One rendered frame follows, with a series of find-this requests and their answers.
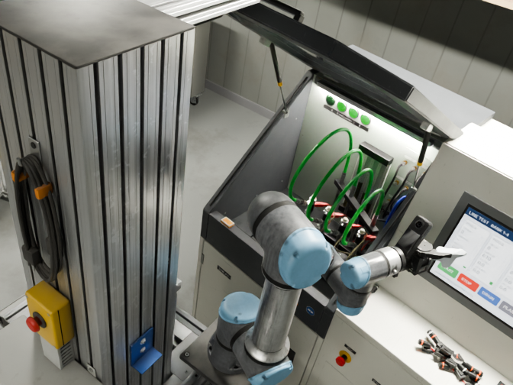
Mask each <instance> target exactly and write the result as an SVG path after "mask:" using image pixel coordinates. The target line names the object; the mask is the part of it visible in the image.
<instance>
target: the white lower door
mask: <svg viewBox="0 0 513 385"><path fill-rule="evenodd" d="M201 263H202V267H201V274H200V281H199V288H198V301H197V307H196V314H195V319H197V320H198V321H199V322H200V323H202V324H203V325H205V326H206V327H208V326H209V325H210V324H211V323H212V322H213V321H214V320H215V319H217V318H218V315H219V314H218V310H219V308H220V306H221V302H222V300H223V299H224V298H225V297H226V296H227V295H229V294H231V293H235V292H245V293H251V294H253V295H255V296H256V297H257V298H258V299H259V300H260V298H261V295H262V291H263V288H262V287H261V286H260V285H258V284H257V283H256V282H255V281H253V280H252V279H251V278H250V277H249V276H247V275H246V274H245V273H244V272H243V271H242V270H241V269H239V268H238V267H237V266H236V265H235V264H233V263H232V262H231V261H230V260H228V259H227V258H226V257H225V256H224V255H223V254H222V253H221V252H219V251H218V250H217V249H216V248H214V247H213V246H212V245H211V244H209V243H208V242H207V241H206V240H205V241H204V247H203V253H202V255H201ZM287 336H288V337H289V343H290V347H289V353H288V358H289V360H290V361H292V365H293V370H292V372H291V374H290V375H288V376H287V378H285V379H284V380H282V381H281V382H279V383H278V384H276V385H300V383H301V382H302V378H303V376H304V373H305V370H306V367H307V366H308V362H309V360H310V357H311V354H312V352H313V349H314V347H315V344H316V341H317V339H318V334H317V333H316V332H314V331H313V330H312V329H310V328H309V327H308V326H307V325H306V324H305V323H304V322H302V321H301V320H300V319H299V318H298V317H296V316H295V315H294V316H293V319H292V323H291V325H290V329H289V333H288V335H287Z"/></svg>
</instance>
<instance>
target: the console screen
mask: <svg viewBox="0 0 513 385"><path fill-rule="evenodd" d="M432 247H433V248H432V249H435V250H436V249H437V247H444V248H455V249H463V250H464V251H465V252H466V253H467V255H465V256H463V257H458V258H456V260H455V261H454V262H453V263H452V264H451V266H450V267H448V268H444V267H442V265H441V262H440V261H438V260H434V259H432V261H431V264H430V266H429V268H428V271H425V272H423V273H420V274H418V275H419V276H421V277H423V278H424V279H426V281H428V282H429V283H431V284H433V285H434V286H436V287H437V288H438V289H439V290H441V291H443V292H444V293H446V294H447V295H448V296H450V297H451V298H453V299H455V300H456V301H457V302H459V303H460V304H462V305H463V306H465V307H466V308H467V309H469V310H470V311H472V312H474V313H475V314H477V315H478V316H479V317H480V318H482V319H484V320H485V321H487V322H488V323H489V324H490V325H492V326H494V327H495V328H497V329H498V330H499V331H501V332H502V333H504V334H505V335H507V336H508V337H509V338H511V339H513V218H512V217H511V216H510V215H507V214H505V213H504V212H502V211H500V210H498V209H497V208H495V207H493V206H492V205H490V204H488V203H487V202H484V201H482V200H481V199H479V198H477V197H476V196H474V195H472V194H470V193H469V192H467V191H464V193H463V194H462V196H461V197H460V200H459V201H458V203H457V204H456V206H455V208H454V210H453V211H452V213H451V214H450V217H449V218H448V220H447V221H446V223H445V225H444V227H443V228H442V230H441V231H440V234H439V235H438V236H437V238H436V240H435V242H434V243H433V245H432Z"/></svg>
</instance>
